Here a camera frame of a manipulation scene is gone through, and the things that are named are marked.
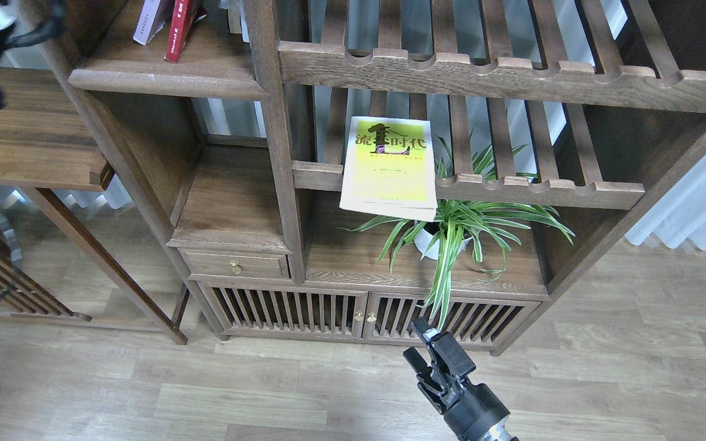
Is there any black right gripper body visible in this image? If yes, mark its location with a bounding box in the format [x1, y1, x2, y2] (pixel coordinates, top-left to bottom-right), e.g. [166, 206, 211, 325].
[420, 379, 512, 440]

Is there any brass drawer knob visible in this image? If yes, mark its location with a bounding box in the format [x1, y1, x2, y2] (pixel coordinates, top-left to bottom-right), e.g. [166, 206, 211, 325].
[230, 260, 243, 274]

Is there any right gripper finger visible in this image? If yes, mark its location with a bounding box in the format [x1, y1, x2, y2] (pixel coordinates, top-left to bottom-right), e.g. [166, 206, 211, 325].
[410, 317, 476, 383]
[403, 347, 435, 393]

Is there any wooden side table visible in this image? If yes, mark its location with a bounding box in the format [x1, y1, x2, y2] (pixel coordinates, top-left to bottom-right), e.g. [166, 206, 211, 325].
[0, 67, 189, 344]

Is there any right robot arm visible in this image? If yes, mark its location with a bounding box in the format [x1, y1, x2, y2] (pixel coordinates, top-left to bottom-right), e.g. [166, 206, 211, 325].
[403, 317, 514, 440]

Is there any dark wooden bookshelf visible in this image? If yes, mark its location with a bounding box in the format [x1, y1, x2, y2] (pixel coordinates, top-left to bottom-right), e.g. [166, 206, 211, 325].
[43, 1, 706, 355]

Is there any green spider plant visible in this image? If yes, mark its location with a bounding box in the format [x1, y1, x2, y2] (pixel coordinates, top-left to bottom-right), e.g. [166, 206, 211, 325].
[342, 136, 575, 334]

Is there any red book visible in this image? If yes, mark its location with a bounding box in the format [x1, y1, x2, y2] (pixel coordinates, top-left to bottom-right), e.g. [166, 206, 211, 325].
[165, 1, 207, 64]

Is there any white paperback book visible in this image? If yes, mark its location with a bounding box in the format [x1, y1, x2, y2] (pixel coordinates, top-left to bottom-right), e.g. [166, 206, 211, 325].
[132, 0, 175, 45]

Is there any yellow green book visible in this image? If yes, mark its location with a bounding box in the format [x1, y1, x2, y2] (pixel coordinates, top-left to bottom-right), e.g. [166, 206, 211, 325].
[340, 116, 438, 222]

